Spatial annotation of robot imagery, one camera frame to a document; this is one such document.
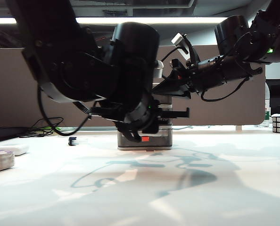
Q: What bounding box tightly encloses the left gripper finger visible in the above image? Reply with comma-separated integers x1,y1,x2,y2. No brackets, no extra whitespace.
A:
141,117,160,134

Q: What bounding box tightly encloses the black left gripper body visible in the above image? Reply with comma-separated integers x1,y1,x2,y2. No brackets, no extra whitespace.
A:
90,100,190,119

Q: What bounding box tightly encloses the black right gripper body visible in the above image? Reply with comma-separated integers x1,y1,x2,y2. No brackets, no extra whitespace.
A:
172,55,228,94

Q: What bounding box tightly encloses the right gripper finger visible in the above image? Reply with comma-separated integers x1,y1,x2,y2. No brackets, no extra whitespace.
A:
158,90,192,99
151,70,190,96

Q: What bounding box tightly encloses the smoky drawer with red handle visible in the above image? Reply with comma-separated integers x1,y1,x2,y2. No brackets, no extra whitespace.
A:
118,131,173,149
158,96,173,106
158,117,173,132

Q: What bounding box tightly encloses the white drawer cabinet frame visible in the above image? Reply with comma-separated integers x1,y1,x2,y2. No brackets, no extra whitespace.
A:
117,94,174,151

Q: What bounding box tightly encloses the purple white napkin pack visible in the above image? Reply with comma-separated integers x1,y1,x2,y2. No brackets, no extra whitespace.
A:
0,148,15,174

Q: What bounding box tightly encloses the brown desk partition panel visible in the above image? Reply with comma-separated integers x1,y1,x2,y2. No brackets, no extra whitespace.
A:
0,45,266,129

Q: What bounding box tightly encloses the long ceiling light strip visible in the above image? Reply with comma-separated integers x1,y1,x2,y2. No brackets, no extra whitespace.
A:
0,16,230,25

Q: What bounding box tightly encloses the green labelled bottle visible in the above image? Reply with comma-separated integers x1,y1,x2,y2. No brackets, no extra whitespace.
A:
264,100,271,123

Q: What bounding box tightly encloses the black monitor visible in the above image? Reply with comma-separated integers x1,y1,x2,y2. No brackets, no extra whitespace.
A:
265,79,280,115

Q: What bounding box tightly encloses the white earbuds case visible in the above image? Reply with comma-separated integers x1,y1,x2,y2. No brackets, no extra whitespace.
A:
0,144,29,156

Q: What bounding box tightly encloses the black mouse pad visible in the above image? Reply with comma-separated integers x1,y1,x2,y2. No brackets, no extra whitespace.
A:
0,127,37,144

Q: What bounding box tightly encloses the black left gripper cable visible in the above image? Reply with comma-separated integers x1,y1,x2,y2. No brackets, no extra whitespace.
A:
117,121,142,142

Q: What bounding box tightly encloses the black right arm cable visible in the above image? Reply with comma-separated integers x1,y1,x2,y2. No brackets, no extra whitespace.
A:
200,76,255,103

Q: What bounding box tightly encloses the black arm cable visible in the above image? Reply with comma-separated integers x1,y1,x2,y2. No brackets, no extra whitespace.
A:
200,76,255,103
37,87,93,137

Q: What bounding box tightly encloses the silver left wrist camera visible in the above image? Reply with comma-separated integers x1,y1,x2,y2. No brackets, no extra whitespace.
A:
153,60,165,79

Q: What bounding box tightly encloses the black right camera cable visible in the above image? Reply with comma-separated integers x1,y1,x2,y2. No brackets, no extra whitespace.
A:
160,48,180,81

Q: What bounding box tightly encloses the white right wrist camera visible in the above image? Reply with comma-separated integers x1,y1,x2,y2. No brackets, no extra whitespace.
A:
171,32,190,57

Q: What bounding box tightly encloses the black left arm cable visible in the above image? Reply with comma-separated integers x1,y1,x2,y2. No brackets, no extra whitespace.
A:
37,87,93,137

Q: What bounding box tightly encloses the black cable bundle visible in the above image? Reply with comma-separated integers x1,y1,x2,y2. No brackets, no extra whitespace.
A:
18,117,64,139

